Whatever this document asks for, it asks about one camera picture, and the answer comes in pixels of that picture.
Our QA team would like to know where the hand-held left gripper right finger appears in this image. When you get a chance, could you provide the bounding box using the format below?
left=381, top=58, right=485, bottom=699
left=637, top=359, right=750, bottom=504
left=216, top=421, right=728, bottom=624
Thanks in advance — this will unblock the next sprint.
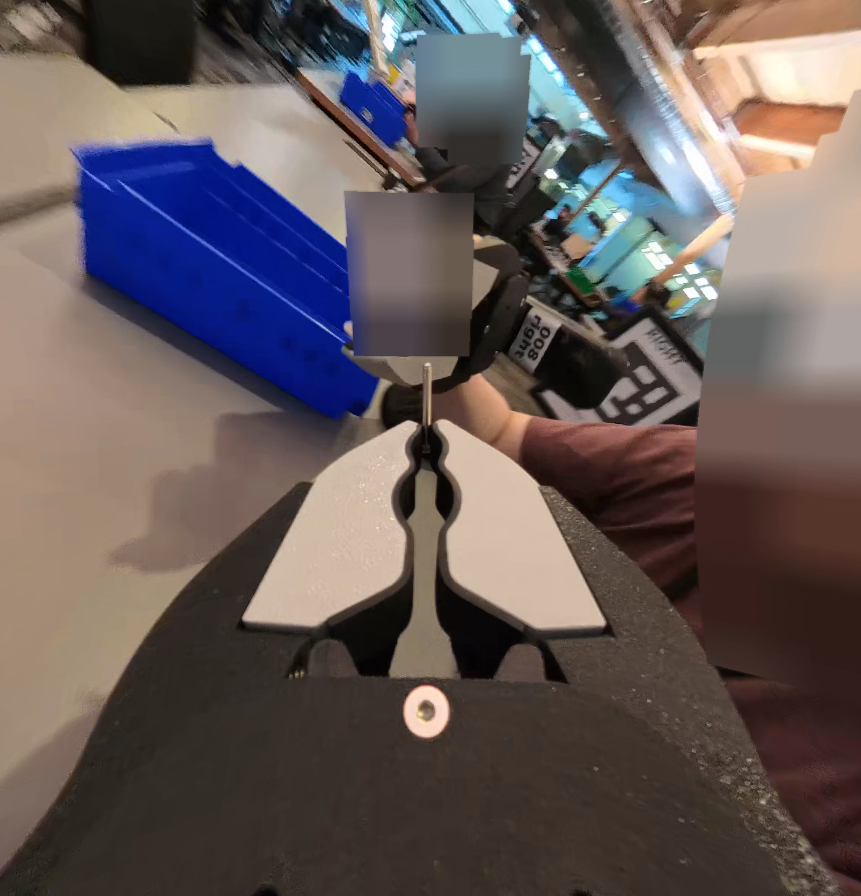
left=429, top=419, right=608, bottom=679

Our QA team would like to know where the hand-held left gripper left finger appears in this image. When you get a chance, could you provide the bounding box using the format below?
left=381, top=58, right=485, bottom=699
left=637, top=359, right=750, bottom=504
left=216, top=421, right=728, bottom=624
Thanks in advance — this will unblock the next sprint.
left=242, top=420, right=427, bottom=679

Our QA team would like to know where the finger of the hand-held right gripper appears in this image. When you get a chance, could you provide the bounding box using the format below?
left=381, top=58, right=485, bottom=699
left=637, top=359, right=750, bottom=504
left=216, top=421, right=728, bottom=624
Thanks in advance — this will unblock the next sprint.
left=341, top=342, right=466, bottom=387
left=472, top=255, right=507, bottom=312

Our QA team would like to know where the blue plastic bin with divider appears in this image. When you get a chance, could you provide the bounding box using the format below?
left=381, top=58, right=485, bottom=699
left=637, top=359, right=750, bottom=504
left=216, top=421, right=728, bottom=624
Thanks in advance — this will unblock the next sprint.
left=70, top=136, right=381, bottom=421

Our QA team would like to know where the person's right forearm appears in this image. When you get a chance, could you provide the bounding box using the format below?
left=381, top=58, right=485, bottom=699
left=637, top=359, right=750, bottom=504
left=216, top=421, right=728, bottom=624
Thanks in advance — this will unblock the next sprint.
left=434, top=374, right=533, bottom=462

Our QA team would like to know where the framed marker sign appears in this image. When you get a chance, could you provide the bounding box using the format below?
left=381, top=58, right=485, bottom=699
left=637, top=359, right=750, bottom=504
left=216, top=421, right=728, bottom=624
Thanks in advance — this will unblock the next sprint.
left=532, top=308, right=704, bottom=428

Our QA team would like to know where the small blue storage bin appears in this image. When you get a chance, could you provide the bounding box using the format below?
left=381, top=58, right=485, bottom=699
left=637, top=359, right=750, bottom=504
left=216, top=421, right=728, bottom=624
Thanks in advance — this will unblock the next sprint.
left=340, top=70, right=410, bottom=148

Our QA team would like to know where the black office chair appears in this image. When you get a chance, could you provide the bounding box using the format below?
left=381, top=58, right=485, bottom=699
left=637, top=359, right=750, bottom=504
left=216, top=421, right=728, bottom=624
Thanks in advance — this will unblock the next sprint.
left=84, top=0, right=197, bottom=85

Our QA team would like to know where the black ceiling duct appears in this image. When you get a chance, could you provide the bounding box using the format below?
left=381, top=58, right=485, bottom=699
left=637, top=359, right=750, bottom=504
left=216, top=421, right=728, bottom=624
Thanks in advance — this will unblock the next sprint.
left=528, top=0, right=739, bottom=211

